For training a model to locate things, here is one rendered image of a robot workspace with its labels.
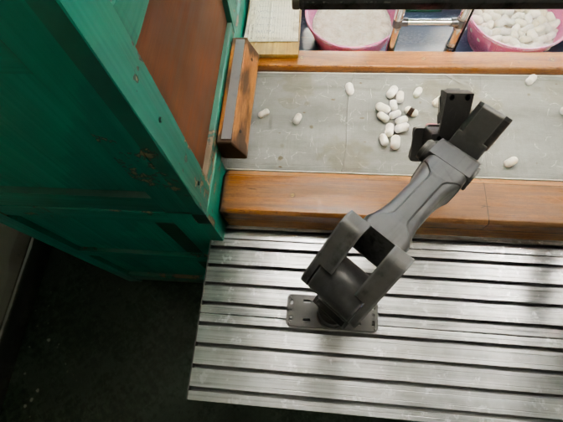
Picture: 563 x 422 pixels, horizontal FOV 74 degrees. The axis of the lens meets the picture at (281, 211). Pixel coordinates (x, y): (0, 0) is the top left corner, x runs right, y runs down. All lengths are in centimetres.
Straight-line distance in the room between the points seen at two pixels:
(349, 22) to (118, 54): 85
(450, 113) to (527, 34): 63
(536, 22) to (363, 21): 47
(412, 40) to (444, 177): 77
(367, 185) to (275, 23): 53
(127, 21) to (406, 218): 39
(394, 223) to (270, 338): 49
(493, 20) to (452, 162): 75
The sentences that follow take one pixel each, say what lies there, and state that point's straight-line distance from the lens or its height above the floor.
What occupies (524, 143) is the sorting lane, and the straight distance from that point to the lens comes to 107.
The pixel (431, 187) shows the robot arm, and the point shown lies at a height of 108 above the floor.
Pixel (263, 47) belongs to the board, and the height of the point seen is 78.
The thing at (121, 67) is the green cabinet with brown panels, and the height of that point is 123.
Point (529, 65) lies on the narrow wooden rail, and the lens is 118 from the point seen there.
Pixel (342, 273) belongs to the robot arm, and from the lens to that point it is 47.
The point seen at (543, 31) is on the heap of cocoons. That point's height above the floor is 73.
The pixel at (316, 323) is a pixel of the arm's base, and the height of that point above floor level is 68.
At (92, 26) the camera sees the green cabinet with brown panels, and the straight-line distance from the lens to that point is 44.
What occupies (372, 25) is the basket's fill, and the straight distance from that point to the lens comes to 122.
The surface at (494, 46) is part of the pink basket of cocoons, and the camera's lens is 122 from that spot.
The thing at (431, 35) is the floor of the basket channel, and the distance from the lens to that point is 131.
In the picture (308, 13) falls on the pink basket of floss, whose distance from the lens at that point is 121.
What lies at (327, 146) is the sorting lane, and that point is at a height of 74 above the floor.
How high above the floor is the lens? 154
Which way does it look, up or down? 68 degrees down
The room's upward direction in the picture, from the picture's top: 10 degrees counter-clockwise
